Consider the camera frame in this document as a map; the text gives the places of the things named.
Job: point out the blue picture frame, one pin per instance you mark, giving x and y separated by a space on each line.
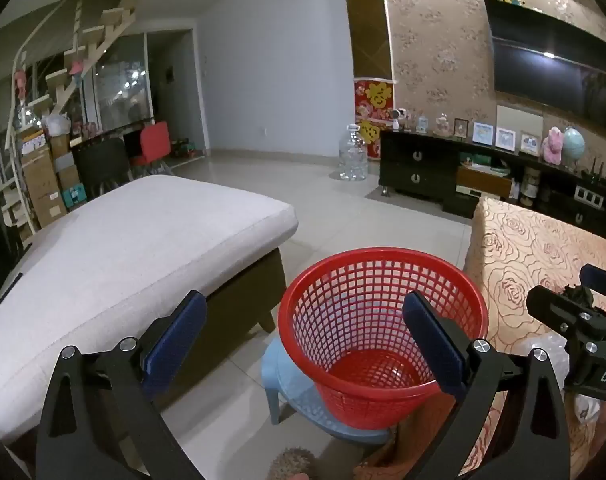
483 133

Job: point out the clear plastic bag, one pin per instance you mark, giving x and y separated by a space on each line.
543 355

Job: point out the black wall television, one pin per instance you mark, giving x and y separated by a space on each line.
533 70

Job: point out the white jar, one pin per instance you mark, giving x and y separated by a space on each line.
531 182

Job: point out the black router with antennas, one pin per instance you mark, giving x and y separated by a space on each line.
599 177

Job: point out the white power strip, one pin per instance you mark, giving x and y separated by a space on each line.
589 196

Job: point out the clear plastic water jug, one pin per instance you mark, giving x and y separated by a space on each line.
353 157

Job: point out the white security camera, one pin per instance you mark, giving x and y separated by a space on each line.
398 117

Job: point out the grey fuzzy slipper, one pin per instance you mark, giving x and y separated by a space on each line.
290 466

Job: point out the red green floor toys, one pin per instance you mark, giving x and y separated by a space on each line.
185 147

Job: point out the small brown picture frame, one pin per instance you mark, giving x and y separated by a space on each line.
461 128

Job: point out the white board panel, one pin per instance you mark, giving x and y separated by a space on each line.
520 116

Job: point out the red plastic mesh basket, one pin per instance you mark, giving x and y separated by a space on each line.
363 310

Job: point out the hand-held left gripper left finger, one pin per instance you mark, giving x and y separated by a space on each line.
175 345

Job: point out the light picture frame with drawing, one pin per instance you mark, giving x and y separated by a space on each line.
530 143

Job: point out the pink plush toy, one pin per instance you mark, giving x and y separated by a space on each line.
552 146

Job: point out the white picture frame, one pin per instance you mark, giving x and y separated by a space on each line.
506 138

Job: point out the red chair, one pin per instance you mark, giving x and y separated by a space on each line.
153 142

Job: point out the red festive wall banner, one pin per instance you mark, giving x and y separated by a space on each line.
373 105

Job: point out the white cushioned sofa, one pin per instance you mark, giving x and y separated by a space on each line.
133 240

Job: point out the black plastic bag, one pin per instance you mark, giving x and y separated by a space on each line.
579 294

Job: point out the brown wooden box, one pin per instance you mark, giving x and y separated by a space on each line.
483 182

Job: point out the stack of cardboard boxes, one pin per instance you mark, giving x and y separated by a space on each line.
40 180

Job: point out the light blue plastic stool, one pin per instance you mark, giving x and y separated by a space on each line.
293 390

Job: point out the wooden staircase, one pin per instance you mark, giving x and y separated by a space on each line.
88 45

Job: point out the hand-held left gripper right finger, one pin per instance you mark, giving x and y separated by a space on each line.
433 345

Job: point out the pale blue globe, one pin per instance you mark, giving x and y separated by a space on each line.
573 142

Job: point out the small birdcage ornament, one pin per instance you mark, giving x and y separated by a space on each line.
422 124

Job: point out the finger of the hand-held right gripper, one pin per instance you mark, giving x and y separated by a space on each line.
605 280
548 302

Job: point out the rose-patterned tablecloth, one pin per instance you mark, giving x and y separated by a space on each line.
523 250

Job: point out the black chair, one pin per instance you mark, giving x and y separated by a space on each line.
100 165

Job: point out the black television cabinet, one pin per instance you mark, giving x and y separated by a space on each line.
418 160

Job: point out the pink hanging toy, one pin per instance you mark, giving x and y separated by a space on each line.
19 82
76 66

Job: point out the glass dome ornament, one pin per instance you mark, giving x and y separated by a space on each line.
443 125

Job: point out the white bag on boxes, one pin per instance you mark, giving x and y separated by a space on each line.
57 125

